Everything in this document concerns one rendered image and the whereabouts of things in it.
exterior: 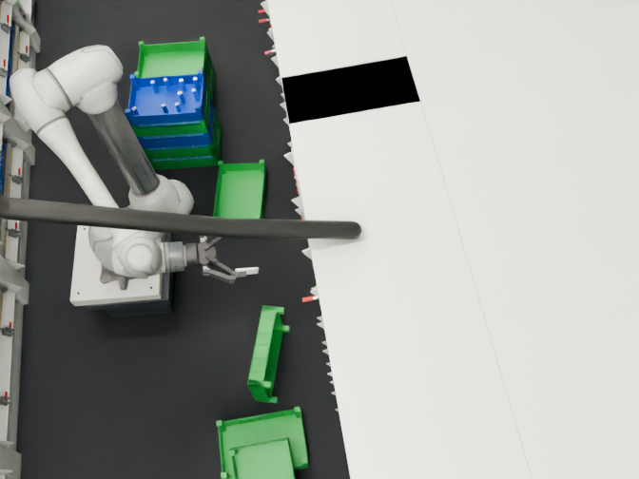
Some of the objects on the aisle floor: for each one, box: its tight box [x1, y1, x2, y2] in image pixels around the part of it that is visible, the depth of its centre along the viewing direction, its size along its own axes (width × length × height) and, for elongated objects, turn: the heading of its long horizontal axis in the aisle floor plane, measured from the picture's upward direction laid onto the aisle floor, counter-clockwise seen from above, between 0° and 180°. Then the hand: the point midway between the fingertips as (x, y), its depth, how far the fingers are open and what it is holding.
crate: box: [213, 160, 266, 219], centre depth 304 cm, size 30×20×8 cm
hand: (252, 251), depth 220 cm, fingers open, 13 cm apart
